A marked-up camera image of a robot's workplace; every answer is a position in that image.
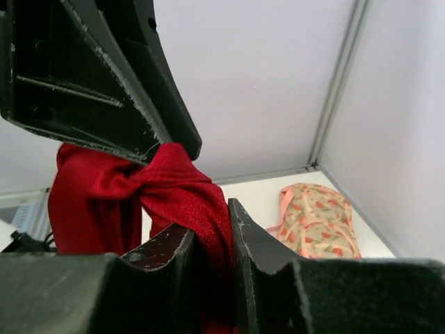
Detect grey slotted cable duct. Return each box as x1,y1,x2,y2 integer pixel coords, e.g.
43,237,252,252
12,204,42,239

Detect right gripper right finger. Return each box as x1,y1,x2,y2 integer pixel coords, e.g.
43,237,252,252
228,198,444,333

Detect pink floral mesh laundry bag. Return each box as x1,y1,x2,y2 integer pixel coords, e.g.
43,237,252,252
267,183,361,259

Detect red bra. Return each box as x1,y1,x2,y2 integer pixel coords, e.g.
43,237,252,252
48,143,235,333

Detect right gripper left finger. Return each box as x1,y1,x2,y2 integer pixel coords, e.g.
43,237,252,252
1,225,200,333

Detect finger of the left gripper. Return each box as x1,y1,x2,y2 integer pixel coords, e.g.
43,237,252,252
1,1,156,164
100,0,202,161

